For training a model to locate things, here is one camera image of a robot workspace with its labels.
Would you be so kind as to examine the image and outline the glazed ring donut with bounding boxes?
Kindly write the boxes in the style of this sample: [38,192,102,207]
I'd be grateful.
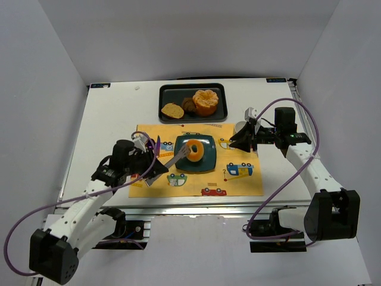
[186,139,205,163]

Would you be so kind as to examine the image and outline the silver metal tongs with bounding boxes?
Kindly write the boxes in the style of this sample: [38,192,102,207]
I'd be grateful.
[145,145,191,187]

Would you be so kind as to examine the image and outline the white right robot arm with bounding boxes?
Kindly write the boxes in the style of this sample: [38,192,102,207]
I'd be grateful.
[231,107,360,242]

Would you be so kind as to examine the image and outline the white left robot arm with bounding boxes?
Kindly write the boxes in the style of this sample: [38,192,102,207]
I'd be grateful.
[29,136,168,285]

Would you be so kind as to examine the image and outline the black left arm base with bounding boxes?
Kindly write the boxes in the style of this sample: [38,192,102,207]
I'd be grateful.
[93,215,151,250]

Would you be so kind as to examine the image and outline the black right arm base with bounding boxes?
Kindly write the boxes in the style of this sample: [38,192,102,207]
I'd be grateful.
[249,206,307,253]

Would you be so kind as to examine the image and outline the pale yellow cup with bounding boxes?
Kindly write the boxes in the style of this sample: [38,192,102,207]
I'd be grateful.
[233,121,247,135]

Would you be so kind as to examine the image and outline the purple iridescent spoon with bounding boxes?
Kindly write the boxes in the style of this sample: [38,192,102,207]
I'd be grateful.
[146,140,155,151]

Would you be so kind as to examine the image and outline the yellow vehicle print placemat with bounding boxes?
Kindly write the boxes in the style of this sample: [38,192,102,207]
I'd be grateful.
[129,123,263,198]

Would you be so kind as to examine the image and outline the purple iridescent knife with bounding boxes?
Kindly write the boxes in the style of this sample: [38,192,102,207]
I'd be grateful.
[155,136,161,157]

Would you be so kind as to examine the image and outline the dark teal square plate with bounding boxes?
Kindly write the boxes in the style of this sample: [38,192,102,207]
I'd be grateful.
[174,133,217,173]

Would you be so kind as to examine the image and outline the sugared orange brioche bun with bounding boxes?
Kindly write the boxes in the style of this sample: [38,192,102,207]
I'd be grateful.
[192,89,219,117]

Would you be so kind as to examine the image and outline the brown chocolate croissant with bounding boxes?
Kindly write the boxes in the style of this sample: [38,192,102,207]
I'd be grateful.
[182,97,197,116]

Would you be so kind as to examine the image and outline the black baking tray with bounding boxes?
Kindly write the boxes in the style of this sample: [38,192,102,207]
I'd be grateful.
[158,83,228,124]

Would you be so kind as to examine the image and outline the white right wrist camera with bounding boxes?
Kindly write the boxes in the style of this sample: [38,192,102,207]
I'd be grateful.
[244,107,258,122]

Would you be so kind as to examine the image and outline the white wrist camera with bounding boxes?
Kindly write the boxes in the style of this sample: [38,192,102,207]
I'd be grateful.
[132,133,148,152]
[244,107,258,122]

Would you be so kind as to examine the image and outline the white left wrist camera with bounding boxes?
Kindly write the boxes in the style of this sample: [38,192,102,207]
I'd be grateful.
[132,133,148,152]

